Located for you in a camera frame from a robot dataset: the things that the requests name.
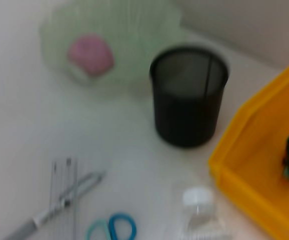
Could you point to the pink peach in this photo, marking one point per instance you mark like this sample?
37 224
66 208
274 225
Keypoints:
90 55

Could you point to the clear green-label water bottle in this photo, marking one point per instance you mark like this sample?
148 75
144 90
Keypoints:
199 207

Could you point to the blue scissors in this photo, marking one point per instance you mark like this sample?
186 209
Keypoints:
122 227

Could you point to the clear plastic ruler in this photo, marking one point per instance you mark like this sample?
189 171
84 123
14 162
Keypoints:
59 220

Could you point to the black mesh pen holder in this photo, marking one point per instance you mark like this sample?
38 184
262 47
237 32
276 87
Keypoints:
187 115

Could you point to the silver white ballpoint pen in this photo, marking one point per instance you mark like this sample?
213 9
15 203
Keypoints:
49 212

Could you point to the pale green wavy bowl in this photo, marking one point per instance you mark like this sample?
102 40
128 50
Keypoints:
124 32

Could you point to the yellow plastic bin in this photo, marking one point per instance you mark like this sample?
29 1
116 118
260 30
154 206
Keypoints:
259 155

